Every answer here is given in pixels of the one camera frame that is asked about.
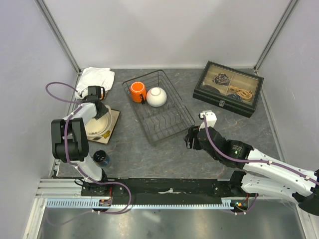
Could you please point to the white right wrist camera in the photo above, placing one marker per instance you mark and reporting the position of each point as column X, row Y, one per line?
column 210, row 117

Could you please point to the black wire dish rack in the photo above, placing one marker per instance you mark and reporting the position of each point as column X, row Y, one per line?
column 164, row 122

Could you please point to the square floral plate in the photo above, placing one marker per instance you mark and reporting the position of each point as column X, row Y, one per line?
column 104, row 139

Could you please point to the aluminium frame rail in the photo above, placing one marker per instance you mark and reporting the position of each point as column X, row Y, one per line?
column 58, row 34

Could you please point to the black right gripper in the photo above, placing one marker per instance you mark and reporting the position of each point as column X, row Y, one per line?
column 191, row 134

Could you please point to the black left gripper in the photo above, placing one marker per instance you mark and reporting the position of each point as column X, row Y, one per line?
column 104, row 110

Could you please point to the orange plastic mug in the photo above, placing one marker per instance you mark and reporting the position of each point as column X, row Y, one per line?
column 138, row 92

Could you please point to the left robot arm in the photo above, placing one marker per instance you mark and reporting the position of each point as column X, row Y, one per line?
column 69, row 139

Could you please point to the white ceramic bowl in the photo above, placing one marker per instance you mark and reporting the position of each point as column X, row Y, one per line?
column 156, row 97

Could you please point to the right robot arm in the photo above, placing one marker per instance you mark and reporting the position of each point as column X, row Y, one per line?
column 261, row 174

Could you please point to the black glass-lid jewelry box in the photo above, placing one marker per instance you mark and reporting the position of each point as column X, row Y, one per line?
column 229, row 89

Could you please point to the small dark blue cup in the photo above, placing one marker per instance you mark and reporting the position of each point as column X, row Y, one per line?
column 101, row 158

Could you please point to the white crumpled cloth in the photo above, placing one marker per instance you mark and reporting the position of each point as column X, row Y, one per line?
column 93, row 76

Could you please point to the blue slotted cable duct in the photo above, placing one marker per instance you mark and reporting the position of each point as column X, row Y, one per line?
column 76, row 203

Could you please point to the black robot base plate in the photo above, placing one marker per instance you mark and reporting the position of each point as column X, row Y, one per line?
column 162, row 190

